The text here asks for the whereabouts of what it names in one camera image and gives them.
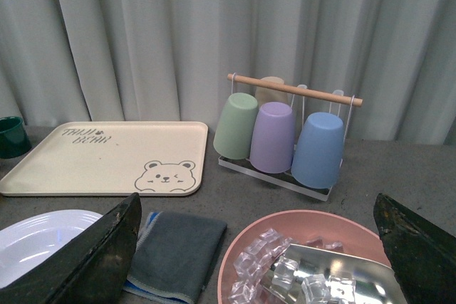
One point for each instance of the purple plastic cup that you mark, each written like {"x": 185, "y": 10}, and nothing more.
{"x": 272, "y": 144}

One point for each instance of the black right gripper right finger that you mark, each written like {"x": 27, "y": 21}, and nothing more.
{"x": 422, "y": 255}

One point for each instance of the metal ice scoop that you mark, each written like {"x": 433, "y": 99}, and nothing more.
{"x": 350, "y": 279}

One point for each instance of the clear fake ice cube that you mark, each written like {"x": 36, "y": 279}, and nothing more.
{"x": 284, "y": 272}
{"x": 247, "y": 267}
{"x": 242, "y": 292}
{"x": 315, "y": 289}

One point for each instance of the beige plastic cup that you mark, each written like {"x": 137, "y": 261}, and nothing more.
{"x": 266, "y": 95}

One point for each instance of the pink plastic bowl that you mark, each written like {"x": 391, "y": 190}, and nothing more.
{"x": 302, "y": 225}

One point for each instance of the grey curtain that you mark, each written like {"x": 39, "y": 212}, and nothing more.
{"x": 93, "y": 60}

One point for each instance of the blue plastic cup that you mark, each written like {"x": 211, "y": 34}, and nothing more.
{"x": 319, "y": 151}

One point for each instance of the white round plate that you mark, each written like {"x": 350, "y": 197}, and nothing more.
{"x": 26, "y": 244}

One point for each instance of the dark green mug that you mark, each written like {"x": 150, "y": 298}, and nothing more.
{"x": 14, "y": 139}

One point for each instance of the green plastic cup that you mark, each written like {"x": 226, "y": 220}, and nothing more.
{"x": 234, "y": 131}

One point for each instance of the cream bear serving tray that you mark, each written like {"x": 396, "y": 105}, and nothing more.
{"x": 112, "y": 159}

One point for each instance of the grey folded cloth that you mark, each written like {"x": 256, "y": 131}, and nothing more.
{"x": 175, "y": 257}

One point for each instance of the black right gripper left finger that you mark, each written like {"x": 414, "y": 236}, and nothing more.
{"x": 91, "y": 268}

